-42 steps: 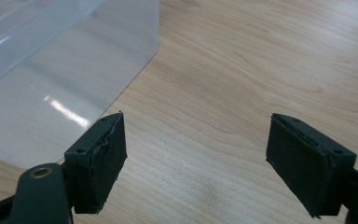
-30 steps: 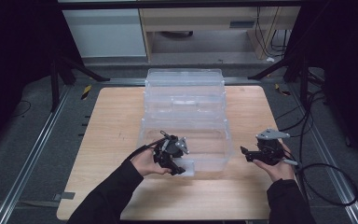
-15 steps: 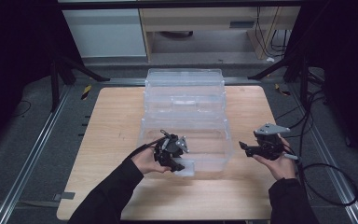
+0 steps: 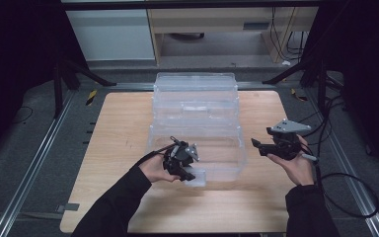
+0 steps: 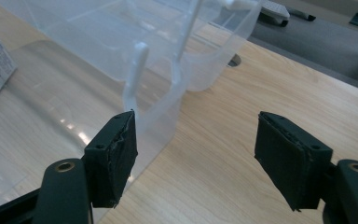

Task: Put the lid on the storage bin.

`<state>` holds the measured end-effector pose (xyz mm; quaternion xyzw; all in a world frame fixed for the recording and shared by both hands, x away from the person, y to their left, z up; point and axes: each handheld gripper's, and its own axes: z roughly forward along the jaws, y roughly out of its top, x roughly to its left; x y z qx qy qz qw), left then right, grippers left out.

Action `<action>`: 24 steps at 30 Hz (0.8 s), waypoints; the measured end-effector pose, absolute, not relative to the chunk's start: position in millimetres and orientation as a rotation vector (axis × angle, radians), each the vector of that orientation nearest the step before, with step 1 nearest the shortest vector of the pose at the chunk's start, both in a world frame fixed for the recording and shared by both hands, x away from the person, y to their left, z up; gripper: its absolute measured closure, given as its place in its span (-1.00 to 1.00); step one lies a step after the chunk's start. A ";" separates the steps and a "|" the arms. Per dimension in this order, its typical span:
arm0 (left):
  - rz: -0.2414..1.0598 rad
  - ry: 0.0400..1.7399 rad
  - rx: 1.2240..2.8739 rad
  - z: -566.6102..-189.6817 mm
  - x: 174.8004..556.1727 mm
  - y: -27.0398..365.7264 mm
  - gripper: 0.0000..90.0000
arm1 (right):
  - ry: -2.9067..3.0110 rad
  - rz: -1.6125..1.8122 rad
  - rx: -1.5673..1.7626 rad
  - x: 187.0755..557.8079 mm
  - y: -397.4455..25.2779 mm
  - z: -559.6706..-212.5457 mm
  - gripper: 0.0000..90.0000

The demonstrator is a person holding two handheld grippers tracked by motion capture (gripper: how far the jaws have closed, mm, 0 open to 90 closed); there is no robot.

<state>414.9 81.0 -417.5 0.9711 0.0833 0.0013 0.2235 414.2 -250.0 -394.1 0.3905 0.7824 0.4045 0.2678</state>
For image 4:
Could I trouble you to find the black hanging cables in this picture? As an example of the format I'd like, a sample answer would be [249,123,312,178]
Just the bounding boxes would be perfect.
[268,7,311,62]

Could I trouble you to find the grey tape piece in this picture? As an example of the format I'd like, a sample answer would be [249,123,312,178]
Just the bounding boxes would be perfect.
[55,202,81,213]

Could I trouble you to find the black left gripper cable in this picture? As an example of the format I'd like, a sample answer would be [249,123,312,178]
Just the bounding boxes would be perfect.
[133,142,178,170]

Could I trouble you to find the metal floor rail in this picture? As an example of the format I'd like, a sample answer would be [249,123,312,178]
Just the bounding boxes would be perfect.
[304,88,379,237]
[0,90,77,237]

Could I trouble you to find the black floor cable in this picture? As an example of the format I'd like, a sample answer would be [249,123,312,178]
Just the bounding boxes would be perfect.
[304,94,347,157]
[12,105,35,125]

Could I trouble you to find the clear plastic drawer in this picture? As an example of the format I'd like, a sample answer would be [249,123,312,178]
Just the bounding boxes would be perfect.
[146,123,248,189]

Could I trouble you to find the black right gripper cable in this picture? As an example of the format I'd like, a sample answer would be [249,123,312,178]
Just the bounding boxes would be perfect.
[300,153,379,219]

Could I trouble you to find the black metal stand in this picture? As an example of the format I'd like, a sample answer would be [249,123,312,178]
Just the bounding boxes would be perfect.
[52,58,118,119]
[262,53,331,115]

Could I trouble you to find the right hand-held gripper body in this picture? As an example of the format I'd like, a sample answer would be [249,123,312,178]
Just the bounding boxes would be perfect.
[265,118,312,162]

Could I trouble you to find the yellow black tape strip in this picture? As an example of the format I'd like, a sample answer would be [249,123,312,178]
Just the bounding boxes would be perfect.
[290,87,309,103]
[85,89,99,107]

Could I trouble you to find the clear plastic drawer cabinet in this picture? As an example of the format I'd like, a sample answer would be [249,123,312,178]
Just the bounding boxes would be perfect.
[151,72,240,133]

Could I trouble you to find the person's right hand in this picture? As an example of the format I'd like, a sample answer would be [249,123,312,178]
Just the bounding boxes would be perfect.
[266,134,316,188]

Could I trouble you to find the person's left hand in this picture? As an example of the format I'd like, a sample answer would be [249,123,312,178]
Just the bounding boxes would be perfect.
[138,152,182,184]

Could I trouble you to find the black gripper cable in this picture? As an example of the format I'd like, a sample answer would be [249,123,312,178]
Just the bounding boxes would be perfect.
[300,153,379,219]
[133,142,178,170]

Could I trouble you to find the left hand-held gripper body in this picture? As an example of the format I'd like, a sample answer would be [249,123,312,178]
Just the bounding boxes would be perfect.
[162,135,201,176]

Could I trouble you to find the white cabinet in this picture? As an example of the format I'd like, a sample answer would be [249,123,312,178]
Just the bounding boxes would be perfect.
[65,8,156,62]

